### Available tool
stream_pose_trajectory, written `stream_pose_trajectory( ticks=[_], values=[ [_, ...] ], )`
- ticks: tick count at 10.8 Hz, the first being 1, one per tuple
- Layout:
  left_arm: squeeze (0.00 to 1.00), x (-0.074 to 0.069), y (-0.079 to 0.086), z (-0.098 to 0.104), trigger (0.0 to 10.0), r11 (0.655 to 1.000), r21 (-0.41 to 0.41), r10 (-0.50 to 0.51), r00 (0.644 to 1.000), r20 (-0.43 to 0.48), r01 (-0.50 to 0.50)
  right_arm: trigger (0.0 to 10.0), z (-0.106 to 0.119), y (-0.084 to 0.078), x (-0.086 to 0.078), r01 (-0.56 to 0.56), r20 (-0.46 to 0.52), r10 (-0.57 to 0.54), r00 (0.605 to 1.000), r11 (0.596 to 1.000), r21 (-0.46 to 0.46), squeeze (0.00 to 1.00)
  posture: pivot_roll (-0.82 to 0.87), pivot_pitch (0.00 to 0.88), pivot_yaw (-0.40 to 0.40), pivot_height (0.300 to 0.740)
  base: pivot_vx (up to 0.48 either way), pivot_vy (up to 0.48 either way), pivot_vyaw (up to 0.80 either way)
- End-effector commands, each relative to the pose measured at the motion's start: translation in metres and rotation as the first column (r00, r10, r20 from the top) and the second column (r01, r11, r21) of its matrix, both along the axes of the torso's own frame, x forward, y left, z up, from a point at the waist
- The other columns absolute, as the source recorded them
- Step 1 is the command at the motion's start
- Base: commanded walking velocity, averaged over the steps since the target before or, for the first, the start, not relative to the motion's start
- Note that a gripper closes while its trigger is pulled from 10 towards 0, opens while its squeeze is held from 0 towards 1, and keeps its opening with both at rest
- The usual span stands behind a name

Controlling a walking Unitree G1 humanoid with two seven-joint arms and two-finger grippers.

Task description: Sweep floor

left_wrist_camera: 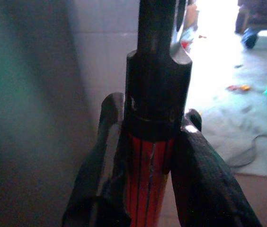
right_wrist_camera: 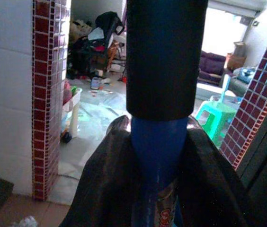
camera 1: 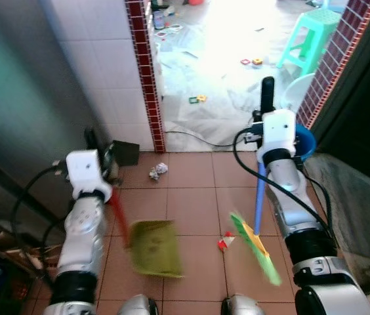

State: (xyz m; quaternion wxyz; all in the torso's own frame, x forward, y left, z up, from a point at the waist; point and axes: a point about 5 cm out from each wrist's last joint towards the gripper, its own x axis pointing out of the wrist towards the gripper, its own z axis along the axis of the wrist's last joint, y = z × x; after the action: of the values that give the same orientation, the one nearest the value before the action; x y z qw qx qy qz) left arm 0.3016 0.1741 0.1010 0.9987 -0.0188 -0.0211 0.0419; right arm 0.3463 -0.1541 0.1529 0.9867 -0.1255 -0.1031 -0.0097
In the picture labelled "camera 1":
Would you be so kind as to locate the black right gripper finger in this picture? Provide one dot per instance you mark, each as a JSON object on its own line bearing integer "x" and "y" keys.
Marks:
{"x": 267, "y": 95}

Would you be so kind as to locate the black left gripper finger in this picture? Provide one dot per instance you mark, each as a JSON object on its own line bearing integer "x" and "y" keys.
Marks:
{"x": 93, "y": 139}

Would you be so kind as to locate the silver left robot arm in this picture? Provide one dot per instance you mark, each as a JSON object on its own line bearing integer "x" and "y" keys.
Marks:
{"x": 83, "y": 239}

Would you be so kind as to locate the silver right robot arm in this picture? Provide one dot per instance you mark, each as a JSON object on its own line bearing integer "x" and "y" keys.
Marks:
{"x": 303, "y": 216}

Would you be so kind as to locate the dark flat dustpan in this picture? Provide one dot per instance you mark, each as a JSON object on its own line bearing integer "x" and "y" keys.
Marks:
{"x": 127, "y": 153}

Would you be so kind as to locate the red and yellow toy pieces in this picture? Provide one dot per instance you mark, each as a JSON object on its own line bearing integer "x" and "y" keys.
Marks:
{"x": 256, "y": 62}

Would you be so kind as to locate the crumpled white paper ball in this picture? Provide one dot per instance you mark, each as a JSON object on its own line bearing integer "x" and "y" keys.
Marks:
{"x": 159, "y": 171}

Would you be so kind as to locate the blue plastic bucket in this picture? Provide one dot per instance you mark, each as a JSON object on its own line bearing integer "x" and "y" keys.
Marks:
{"x": 305, "y": 143}

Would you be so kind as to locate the green and yellow toy pieces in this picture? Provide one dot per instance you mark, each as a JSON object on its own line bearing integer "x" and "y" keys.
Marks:
{"x": 198, "y": 99}

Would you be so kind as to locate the green plastic stool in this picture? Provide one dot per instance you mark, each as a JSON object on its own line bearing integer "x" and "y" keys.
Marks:
{"x": 316, "y": 26}

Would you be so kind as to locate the red and white paper scrap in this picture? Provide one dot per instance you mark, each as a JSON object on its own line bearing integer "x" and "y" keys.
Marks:
{"x": 226, "y": 243}

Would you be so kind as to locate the silver left robot knee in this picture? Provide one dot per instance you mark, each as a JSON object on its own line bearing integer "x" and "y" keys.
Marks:
{"x": 139, "y": 306}

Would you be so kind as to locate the silver robot knee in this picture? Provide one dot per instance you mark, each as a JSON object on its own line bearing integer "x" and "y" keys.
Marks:
{"x": 243, "y": 306}
{"x": 139, "y": 306}

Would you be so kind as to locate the silver right robot knee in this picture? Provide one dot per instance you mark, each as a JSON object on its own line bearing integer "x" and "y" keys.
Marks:
{"x": 243, "y": 306}

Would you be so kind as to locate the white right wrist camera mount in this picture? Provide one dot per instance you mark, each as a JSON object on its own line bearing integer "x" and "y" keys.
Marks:
{"x": 279, "y": 131}

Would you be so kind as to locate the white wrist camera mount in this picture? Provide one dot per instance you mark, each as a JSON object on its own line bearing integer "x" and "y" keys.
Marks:
{"x": 83, "y": 169}
{"x": 279, "y": 131}

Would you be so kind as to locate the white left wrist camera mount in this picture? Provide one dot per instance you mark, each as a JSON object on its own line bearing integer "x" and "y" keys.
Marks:
{"x": 83, "y": 169}

